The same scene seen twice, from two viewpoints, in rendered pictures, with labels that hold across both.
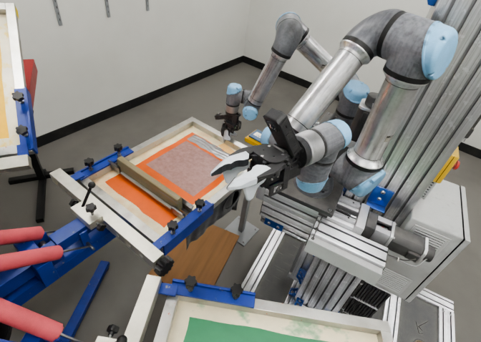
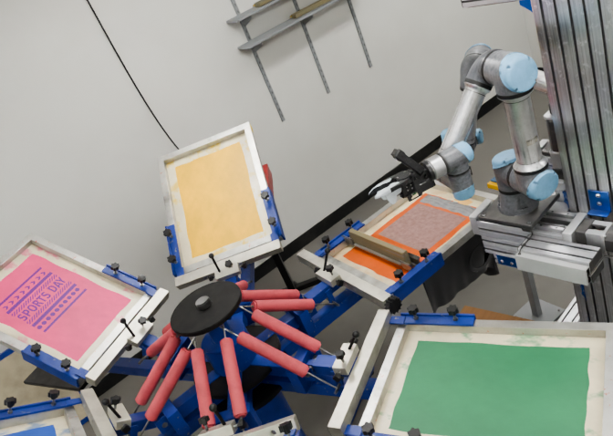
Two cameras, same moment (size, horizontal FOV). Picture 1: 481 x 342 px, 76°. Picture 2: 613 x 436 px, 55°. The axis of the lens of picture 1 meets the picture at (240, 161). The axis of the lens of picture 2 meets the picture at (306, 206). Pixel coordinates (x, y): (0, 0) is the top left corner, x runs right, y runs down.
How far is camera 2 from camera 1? 1.43 m
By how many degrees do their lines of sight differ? 32
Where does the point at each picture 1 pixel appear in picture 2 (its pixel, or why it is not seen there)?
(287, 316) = (507, 330)
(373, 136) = (516, 144)
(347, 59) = (467, 95)
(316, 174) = (457, 184)
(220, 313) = (445, 336)
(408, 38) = (493, 72)
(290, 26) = (468, 63)
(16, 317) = (291, 331)
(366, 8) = not seen: outside the picture
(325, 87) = (457, 120)
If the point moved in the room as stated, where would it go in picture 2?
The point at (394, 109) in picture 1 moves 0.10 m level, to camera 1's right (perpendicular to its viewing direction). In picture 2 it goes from (515, 119) to (548, 114)
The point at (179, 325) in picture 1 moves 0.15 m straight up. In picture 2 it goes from (409, 346) to (398, 317)
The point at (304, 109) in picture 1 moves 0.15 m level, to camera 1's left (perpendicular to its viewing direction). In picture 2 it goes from (447, 140) to (407, 147)
